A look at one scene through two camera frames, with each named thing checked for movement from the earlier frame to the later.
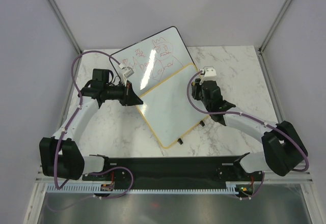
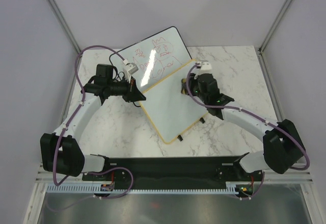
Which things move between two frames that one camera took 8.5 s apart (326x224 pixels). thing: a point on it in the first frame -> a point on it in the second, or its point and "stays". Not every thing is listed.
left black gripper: [128, 93] -> [130, 90]
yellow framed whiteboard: [168, 109] stays
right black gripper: [196, 88] stays
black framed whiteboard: [153, 59] stays
